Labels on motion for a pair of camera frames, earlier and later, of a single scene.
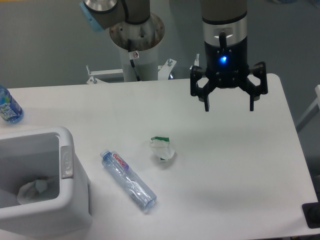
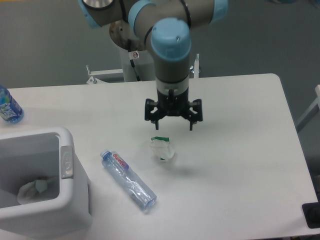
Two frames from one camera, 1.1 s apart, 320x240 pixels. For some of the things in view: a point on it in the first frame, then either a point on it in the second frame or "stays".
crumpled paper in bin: (29, 193) stays
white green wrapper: (162, 148) stays
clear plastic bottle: (144, 197) stays
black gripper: (228, 63) -> (173, 103)
